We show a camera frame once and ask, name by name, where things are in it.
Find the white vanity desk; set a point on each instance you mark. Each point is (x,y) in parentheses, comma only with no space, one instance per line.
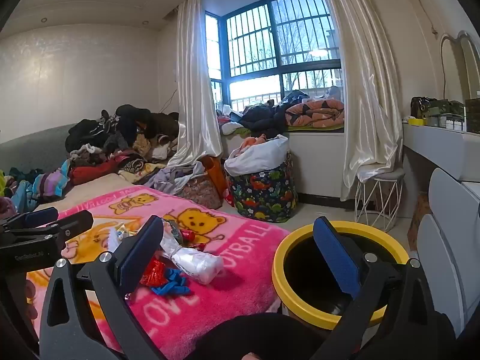
(442,146)

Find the red foil wrapper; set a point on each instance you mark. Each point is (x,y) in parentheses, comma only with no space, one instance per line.
(152,273)

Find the orange bag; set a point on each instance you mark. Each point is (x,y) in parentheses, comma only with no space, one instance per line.
(215,174)

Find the floral fabric bag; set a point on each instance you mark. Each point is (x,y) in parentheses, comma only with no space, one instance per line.
(202,193)

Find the wide cream curtain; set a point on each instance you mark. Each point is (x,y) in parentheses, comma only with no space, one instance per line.
(367,101)

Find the yellow-rimmed black trash bin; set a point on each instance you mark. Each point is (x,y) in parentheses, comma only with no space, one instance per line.
(300,277)

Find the person's left hand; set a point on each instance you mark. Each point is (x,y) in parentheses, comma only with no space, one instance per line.
(32,300)

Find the pink printed blanket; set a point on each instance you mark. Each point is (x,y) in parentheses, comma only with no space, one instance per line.
(225,288)

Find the orange patterned quilt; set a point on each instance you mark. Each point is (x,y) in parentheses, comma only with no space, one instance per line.
(318,114)

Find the grey purple garment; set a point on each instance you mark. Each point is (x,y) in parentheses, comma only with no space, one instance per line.
(172,176)

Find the white rounded chair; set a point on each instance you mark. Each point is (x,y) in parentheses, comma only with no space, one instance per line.
(450,213)

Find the green patterned box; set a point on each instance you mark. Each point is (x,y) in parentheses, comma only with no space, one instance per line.
(473,116)

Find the white framed mirror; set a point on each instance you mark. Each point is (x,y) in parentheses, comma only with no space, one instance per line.
(455,67)

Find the grey headboard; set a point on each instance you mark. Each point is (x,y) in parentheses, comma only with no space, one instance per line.
(33,146)

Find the beige bed sheet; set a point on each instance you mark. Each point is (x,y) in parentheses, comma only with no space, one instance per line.
(90,191)

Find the blue wrapper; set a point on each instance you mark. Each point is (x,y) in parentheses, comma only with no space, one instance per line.
(168,287)

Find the heap of dark jackets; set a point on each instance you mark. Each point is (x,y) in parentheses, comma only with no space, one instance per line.
(266,116)

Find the large white bag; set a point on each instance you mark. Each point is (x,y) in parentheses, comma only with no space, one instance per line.
(258,157)

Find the white tissue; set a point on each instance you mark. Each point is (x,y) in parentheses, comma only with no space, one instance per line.
(114,240)

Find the red white plastic bag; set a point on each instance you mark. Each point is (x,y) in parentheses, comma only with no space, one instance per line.
(228,197)

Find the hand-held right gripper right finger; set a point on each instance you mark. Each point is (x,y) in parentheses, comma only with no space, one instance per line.
(335,258)

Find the dinosaur print laundry basket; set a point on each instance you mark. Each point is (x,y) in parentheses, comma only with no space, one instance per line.
(262,195)

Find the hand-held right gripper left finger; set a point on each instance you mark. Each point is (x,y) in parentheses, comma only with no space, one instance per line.
(139,255)

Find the dark green box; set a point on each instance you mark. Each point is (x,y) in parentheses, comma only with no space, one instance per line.
(427,107)

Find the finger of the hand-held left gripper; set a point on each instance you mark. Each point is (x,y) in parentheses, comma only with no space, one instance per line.
(41,215)
(71,223)

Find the pile of dark clothes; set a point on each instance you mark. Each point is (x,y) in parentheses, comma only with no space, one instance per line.
(127,123)

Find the narrow cream curtain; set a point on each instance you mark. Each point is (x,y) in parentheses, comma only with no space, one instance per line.
(195,101)

